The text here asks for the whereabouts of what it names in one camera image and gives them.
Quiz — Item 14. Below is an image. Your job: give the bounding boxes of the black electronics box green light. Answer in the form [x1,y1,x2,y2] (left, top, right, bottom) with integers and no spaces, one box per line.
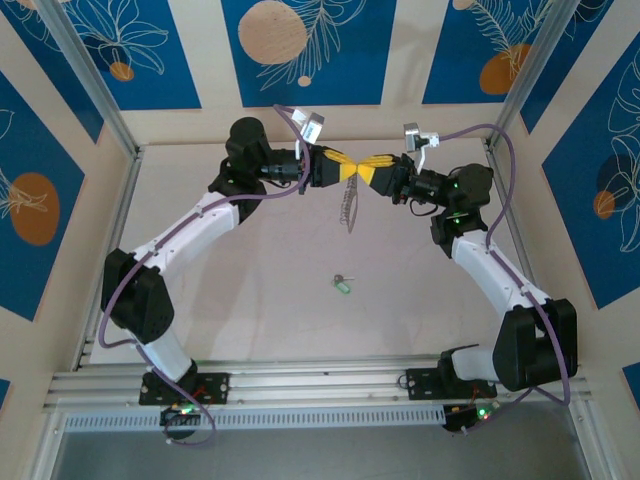
[158,403,202,430]
[441,401,502,435]

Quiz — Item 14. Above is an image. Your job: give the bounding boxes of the thin black wire loop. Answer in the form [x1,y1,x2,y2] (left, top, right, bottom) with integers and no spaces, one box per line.
[406,198,437,220]

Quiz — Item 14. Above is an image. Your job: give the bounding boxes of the aluminium side rail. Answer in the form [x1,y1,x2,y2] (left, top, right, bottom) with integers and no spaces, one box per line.
[482,138,564,360]
[74,147,145,371]

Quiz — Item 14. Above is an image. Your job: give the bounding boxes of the aluminium corner post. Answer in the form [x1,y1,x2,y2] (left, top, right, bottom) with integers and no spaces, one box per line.
[487,0,584,151]
[37,0,142,157]

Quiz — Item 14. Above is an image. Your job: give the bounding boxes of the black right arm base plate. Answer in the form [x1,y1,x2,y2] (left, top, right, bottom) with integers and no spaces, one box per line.
[404,366,500,402]

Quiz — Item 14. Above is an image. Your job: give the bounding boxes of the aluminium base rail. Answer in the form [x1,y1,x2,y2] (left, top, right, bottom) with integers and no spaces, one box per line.
[42,353,594,412]

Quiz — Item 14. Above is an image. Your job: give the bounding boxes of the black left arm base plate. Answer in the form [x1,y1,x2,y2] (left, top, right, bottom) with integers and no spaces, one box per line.
[138,370,232,407]

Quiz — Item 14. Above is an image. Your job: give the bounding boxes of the grey slotted cable duct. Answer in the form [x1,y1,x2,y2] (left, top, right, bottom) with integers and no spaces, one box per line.
[63,404,447,432]

